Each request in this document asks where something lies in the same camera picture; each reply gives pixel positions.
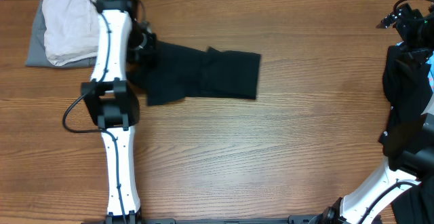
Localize black t-shirt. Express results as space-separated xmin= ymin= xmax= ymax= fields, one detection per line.
xmin=127 ymin=42 xmax=261 ymax=106

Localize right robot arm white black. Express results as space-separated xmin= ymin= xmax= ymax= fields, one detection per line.
xmin=288 ymin=0 xmax=433 ymax=223

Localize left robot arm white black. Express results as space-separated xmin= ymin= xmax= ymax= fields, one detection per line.
xmin=81 ymin=0 xmax=155 ymax=223

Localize black garment pile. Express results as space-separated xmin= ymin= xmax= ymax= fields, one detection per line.
xmin=378 ymin=45 xmax=433 ymax=224

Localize light blue garment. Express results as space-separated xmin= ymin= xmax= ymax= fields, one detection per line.
xmin=396 ymin=41 xmax=433 ymax=90

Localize beige folded trousers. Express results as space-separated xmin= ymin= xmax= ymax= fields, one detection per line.
xmin=41 ymin=0 xmax=100 ymax=67

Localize grey folded garment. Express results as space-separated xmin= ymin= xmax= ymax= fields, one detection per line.
xmin=25 ymin=0 xmax=96 ymax=69

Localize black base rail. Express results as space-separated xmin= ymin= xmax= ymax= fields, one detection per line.
xmin=81 ymin=213 xmax=384 ymax=224

